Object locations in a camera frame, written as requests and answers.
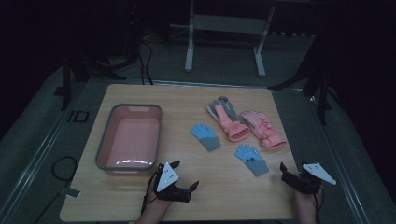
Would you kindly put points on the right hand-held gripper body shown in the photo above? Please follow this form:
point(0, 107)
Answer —
point(317, 172)

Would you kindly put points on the grey round table grommet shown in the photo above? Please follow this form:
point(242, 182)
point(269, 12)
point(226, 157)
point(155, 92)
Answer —
point(223, 98)

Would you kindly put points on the white metal table frame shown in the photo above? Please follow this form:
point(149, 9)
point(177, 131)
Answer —
point(229, 24)

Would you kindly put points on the person's left hand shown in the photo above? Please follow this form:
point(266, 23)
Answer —
point(157, 205)

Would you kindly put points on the black tripod stand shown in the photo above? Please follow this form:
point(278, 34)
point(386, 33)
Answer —
point(66, 84)
point(322, 90)

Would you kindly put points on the pink basin with grey rim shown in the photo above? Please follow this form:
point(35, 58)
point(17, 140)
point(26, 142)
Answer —
point(132, 140)

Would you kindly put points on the pink glove with grey palm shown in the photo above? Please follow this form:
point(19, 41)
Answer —
point(229, 123)

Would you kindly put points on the plain blue knit glove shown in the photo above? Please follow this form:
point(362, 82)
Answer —
point(205, 136)

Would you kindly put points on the person's right hand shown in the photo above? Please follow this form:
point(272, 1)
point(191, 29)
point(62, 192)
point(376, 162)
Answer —
point(306, 202)

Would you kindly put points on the pink padded glove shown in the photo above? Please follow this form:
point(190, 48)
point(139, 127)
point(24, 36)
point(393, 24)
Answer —
point(264, 129)

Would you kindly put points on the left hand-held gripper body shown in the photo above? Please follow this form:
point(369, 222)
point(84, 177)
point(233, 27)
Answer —
point(168, 179)

